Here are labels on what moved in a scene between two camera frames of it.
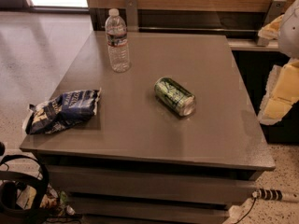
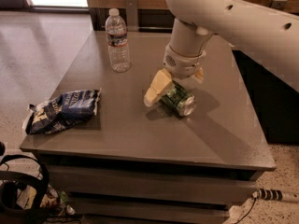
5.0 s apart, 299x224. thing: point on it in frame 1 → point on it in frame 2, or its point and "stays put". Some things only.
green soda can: x=174 y=97 stays put
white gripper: x=290 y=32 → x=183 y=63
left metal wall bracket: x=132 y=14 stays put
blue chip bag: x=49 y=115 stays put
